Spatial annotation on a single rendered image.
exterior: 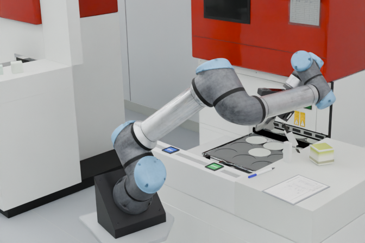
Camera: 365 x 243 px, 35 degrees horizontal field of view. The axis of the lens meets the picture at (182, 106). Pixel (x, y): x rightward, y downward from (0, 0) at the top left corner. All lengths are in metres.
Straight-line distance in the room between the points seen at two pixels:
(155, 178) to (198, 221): 0.50
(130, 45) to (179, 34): 0.77
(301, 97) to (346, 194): 0.42
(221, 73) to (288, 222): 0.61
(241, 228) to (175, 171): 0.39
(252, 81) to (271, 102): 0.96
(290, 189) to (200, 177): 0.40
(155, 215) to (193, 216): 0.30
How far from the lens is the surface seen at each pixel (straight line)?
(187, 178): 2.43
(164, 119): 1.98
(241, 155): 2.63
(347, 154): 2.53
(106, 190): 2.20
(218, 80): 1.86
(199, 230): 2.48
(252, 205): 2.22
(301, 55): 2.13
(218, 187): 2.31
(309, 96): 2.06
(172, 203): 2.56
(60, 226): 4.01
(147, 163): 2.02
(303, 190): 2.17
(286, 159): 2.40
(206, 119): 3.17
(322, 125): 2.69
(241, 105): 1.84
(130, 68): 6.05
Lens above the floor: 1.92
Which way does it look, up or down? 18 degrees down
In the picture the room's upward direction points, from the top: 2 degrees counter-clockwise
